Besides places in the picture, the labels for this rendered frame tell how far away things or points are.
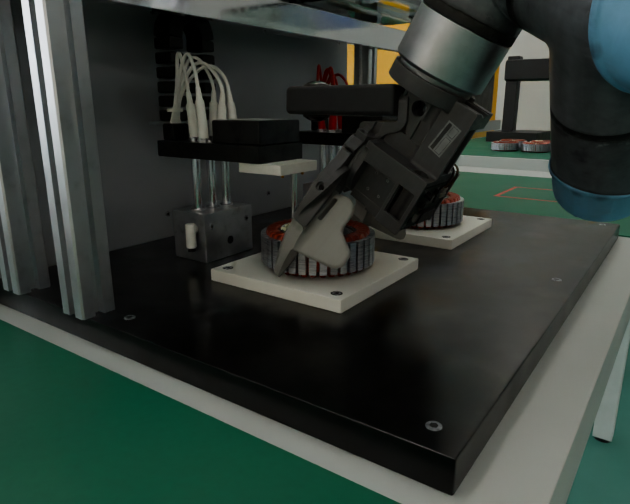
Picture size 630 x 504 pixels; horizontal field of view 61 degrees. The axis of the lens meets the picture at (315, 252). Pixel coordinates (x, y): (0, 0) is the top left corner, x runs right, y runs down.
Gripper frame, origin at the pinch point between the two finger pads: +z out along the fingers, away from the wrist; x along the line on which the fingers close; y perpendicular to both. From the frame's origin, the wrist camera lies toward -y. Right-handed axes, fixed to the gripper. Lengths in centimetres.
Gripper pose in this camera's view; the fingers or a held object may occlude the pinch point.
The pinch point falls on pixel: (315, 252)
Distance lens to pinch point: 53.2
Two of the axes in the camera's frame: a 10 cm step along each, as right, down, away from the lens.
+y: 7.1, 6.1, -3.5
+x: 5.8, -2.2, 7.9
